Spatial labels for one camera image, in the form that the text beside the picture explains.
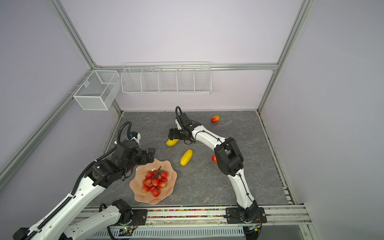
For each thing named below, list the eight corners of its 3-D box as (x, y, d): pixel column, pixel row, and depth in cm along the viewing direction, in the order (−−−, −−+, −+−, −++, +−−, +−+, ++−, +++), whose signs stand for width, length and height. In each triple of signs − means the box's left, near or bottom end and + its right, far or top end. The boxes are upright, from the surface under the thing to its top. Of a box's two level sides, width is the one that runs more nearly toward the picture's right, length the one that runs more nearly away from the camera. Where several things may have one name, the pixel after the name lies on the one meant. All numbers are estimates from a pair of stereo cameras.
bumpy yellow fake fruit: (179, 164, 94) (178, 161, 90) (187, 151, 100) (187, 147, 97) (185, 168, 92) (185, 165, 89) (194, 153, 99) (194, 150, 95)
